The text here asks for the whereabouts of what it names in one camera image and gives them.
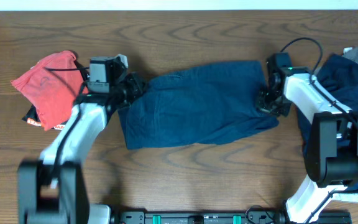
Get pile of navy clothes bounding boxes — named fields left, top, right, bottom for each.
left=296, top=53, right=358, bottom=190

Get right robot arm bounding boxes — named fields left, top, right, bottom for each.
left=256, top=52, right=358, bottom=223

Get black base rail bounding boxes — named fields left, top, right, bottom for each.
left=109, top=205, right=352, bottom=224

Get black Maxxis printed garment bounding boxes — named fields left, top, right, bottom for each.
left=22, top=60, right=90, bottom=131

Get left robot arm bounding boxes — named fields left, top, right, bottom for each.
left=17, top=54, right=146, bottom=224

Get red folded t-shirt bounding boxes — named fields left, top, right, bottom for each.
left=11, top=50, right=83, bottom=131

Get navy blue denim shorts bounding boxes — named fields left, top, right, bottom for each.
left=119, top=60, right=278, bottom=150

